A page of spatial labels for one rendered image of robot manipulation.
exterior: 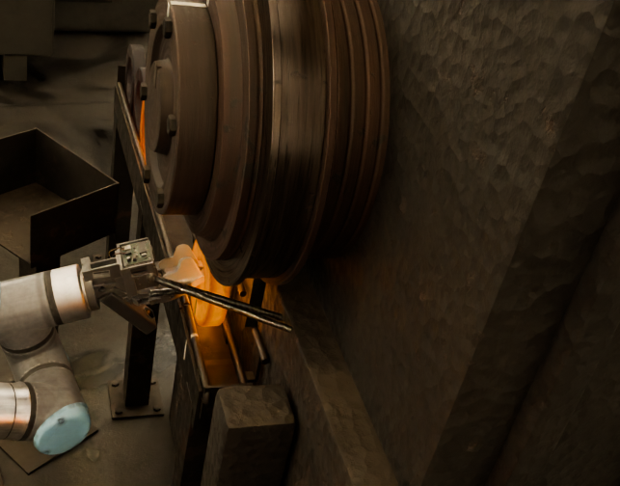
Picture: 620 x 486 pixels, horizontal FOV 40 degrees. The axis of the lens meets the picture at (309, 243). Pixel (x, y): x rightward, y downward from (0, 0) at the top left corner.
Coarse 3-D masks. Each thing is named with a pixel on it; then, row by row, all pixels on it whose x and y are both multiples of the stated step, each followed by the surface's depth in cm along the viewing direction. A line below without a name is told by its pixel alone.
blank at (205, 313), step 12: (204, 264) 138; (204, 276) 138; (204, 288) 138; (216, 288) 135; (228, 288) 136; (192, 300) 147; (204, 312) 138; (216, 312) 137; (204, 324) 139; (216, 324) 140
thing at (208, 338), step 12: (204, 336) 143; (216, 336) 144; (204, 348) 141; (216, 348) 141; (228, 348) 142; (204, 360) 139; (216, 360) 139; (228, 360) 140; (216, 372) 137; (228, 372) 137; (216, 384) 134
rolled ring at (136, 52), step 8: (128, 48) 223; (136, 48) 217; (128, 56) 223; (136, 56) 215; (144, 56) 216; (128, 64) 226; (136, 64) 214; (144, 64) 215; (128, 72) 228; (136, 72) 214; (128, 80) 228; (128, 88) 228; (128, 96) 227; (128, 104) 223
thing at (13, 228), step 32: (32, 128) 177; (0, 160) 174; (32, 160) 181; (64, 160) 175; (0, 192) 178; (32, 192) 181; (64, 192) 179; (96, 192) 162; (0, 224) 169; (32, 224) 153; (64, 224) 160; (96, 224) 167; (32, 256) 157; (32, 448) 198
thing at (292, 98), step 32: (288, 0) 94; (288, 32) 92; (320, 32) 94; (288, 64) 92; (320, 64) 93; (288, 96) 92; (320, 96) 93; (288, 128) 92; (320, 128) 94; (288, 160) 94; (320, 160) 95; (256, 192) 97; (288, 192) 95; (256, 224) 97; (288, 224) 98; (256, 256) 100; (288, 256) 104
